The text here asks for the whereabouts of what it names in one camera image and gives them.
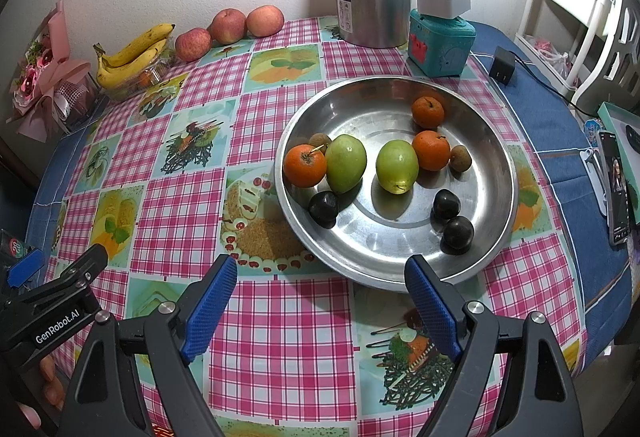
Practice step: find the dark printed packet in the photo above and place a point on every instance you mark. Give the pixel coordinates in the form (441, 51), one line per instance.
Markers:
(12, 244)

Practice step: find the green jujube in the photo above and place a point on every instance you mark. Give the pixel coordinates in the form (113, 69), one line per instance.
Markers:
(397, 165)
(346, 163)

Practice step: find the clear plastic container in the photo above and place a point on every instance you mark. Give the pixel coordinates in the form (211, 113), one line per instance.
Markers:
(150, 78)

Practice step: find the round blue sticker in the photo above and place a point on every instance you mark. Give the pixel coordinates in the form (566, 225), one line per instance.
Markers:
(592, 127)

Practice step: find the red apple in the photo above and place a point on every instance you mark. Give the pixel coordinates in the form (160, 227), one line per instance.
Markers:
(192, 44)
(227, 26)
(265, 20)

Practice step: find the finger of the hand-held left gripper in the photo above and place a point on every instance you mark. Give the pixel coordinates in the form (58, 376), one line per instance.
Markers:
(85, 269)
(25, 267)

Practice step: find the smartphone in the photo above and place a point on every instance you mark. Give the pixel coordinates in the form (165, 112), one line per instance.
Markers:
(617, 187)

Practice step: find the dark purple plum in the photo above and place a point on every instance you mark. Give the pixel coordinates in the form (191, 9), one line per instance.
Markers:
(458, 233)
(323, 208)
(446, 203)

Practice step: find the pink bag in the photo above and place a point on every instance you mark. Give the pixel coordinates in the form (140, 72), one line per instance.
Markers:
(547, 49)

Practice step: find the orange tangerine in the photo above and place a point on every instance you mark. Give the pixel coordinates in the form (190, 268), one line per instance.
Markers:
(428, 112)
(431, 150)
(305, 165)

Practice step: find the pink flower bouquet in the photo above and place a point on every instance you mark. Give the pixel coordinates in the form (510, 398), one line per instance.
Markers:
(45, 77)

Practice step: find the brown longan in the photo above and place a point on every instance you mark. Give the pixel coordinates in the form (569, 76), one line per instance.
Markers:
(320, 140)
(460, 158)

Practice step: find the teal open box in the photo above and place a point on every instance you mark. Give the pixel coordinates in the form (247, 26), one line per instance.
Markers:
(627, 127)

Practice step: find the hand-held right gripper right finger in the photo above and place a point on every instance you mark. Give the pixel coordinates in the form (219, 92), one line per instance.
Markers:
(432, 307)

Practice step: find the black power adapter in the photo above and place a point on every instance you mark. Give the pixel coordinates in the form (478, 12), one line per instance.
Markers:
(501, 67)

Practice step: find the white phone stand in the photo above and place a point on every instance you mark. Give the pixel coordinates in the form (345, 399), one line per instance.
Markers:
(595, 167)

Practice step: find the white plastic chair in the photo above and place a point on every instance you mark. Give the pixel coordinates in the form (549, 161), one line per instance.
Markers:
(627, 17)

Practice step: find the yellow banana bunch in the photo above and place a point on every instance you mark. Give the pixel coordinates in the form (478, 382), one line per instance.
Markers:
(132, 57)

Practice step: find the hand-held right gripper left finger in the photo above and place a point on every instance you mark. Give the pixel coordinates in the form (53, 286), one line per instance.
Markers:
(210, 307)

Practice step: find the teal box with red crab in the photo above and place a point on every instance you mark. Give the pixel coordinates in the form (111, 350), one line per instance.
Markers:
(440, 49)

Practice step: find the person's left hand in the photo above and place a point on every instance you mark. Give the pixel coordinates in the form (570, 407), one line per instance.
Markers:
(50, 377)

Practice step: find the stainless steel bowl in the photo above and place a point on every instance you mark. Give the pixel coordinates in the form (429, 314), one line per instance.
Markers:
(395, 242)

